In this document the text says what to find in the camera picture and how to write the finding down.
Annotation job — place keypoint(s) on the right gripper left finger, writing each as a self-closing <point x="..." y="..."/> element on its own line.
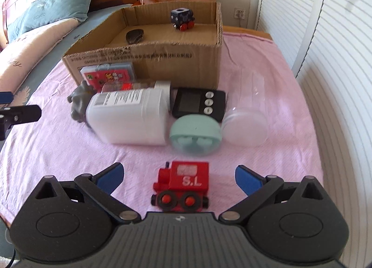
<point x="99" y="188"/>

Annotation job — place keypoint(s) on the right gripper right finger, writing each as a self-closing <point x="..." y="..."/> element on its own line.
<point x="260" y="191"/>

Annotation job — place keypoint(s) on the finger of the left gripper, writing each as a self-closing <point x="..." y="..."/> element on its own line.
<point x="11" y="116"/>
<point x="6" y="97"/>

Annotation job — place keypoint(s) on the grey plush toy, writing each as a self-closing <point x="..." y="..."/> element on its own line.
<point x="79" y="100"/>

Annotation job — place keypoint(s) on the red toy locomotive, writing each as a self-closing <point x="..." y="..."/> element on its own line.
<point x="182" y="186"/>

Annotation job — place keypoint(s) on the white cotton swab box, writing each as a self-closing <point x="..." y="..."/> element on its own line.
<point x="138" y="117"/>

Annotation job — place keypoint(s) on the black oval brush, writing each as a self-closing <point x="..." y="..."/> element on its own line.
<point x="134" y="36"/>

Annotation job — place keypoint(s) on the black toy train car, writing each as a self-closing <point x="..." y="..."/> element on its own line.
<point x="182" y="19"/>

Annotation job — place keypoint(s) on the pink pillow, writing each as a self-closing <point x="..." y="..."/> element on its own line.
<point x="20" y="56"/>

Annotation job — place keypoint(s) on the pink cloth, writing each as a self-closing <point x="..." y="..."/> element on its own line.
<point x="57" y="145"/>

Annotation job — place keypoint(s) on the blue bed sheet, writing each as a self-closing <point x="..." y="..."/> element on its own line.
<point x="50" y="60"/>

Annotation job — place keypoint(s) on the clear plastic jar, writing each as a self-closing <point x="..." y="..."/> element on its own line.
<point x="245" y="121"/>

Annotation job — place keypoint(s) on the mint green earbud case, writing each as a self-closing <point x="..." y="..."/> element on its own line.
<point x="195" y="135"/>

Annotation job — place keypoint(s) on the red card box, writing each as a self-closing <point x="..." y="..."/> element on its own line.
<point x="97" y="76"/>

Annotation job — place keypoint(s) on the black digital timer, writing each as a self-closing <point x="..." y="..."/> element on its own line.
<point x="206" y="102"/>

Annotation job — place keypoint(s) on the blue pillow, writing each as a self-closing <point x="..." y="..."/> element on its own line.
<point x="43" y="12"/>

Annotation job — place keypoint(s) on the cardboard box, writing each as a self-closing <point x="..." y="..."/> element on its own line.
<point x="186" y="59"/>

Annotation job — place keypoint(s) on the white louvered door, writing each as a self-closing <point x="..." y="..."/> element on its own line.
<point x="327" y="45"/>

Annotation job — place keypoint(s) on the wall socket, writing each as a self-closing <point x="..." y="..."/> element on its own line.
<point x="239" y="13"/>

